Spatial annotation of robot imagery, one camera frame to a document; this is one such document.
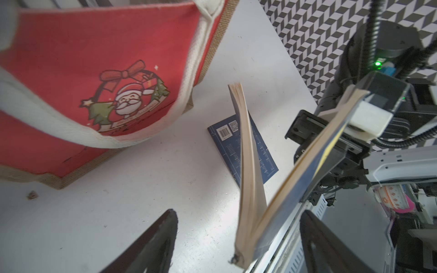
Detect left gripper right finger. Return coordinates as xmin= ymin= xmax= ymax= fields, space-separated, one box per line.
xmin=300 ymin=210 xmax=374 ymax=273

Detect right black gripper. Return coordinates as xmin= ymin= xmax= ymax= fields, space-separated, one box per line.
xmin=285 ymin=110 xmax=371 ymax=205

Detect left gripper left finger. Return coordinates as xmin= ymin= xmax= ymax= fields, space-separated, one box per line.
xmin=102 ymin=209 xmax=178 ymax=273

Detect blue book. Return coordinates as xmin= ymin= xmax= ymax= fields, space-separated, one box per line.
xmin=228 ymin=83 xmax=368 ymax=270

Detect blue book barcode back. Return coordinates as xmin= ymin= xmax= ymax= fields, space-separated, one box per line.
xmin=208 ymin=115 xmax=278 ymax=185

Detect red burlap canvas bag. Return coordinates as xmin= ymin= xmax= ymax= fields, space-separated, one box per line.
xmin=1 ymin=1 xmax=238 ymax=190

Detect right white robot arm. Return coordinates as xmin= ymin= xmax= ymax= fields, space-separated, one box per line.
xmin=286 ymin=1 xmax=437 ymax=202

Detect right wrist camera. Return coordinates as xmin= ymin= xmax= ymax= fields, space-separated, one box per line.
xmin=344 ymin=71 xmax=411 ymax=142

